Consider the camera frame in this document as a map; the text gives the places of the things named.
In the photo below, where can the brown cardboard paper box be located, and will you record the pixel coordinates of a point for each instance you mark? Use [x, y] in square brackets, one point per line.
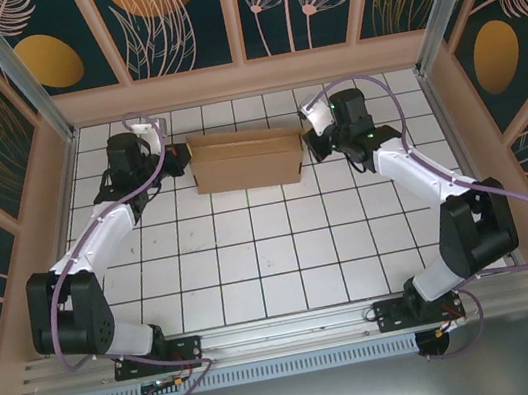
[248, 164]

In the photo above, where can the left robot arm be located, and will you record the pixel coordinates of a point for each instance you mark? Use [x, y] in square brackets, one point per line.
[86, 318]

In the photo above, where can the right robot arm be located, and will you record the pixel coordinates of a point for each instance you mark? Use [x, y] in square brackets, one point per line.
[478, 237]

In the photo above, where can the aluminium table side rail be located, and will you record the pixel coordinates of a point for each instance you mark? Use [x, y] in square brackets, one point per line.
[459, 124]
[65, 190]

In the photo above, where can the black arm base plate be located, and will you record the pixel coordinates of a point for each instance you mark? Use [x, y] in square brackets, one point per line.
[188, 349]
[390, 315]

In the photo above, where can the aluminium mounting rail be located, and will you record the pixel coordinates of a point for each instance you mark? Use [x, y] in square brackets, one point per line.
[286, 330]

